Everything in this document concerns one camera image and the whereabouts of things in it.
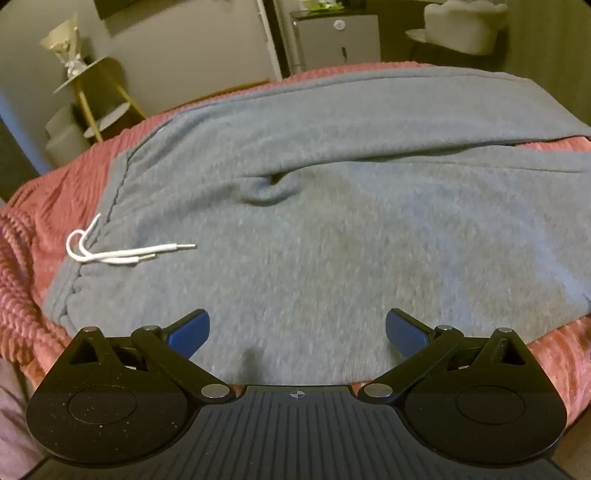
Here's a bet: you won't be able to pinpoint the wrapped flower bouquet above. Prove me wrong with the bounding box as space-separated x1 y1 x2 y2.
41 14 88 77

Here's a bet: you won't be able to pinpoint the tiered side table gold legs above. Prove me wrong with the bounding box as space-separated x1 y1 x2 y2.
51 56 145 144

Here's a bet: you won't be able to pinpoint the white upholstered chair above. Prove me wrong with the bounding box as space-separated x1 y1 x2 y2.
405 1 509 58

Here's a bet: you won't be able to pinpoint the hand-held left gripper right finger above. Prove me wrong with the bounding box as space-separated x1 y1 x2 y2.
362 308 533 401

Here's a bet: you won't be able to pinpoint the pink ribbed blanket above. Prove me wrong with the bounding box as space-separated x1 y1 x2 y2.
0 60 591 435

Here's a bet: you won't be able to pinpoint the black wall television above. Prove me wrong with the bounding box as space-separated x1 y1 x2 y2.
95 0 153 19

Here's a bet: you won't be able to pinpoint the white round container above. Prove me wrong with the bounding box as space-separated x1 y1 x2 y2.
44 106 93 169

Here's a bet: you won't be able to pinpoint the purple cloth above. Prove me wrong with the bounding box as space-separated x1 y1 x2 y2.
0 355 47 480

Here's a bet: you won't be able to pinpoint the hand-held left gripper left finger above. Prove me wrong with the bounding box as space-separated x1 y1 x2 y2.
64 308 235 401

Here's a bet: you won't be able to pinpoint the grey sweat pants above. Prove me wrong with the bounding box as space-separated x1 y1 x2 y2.
44 65 591 386

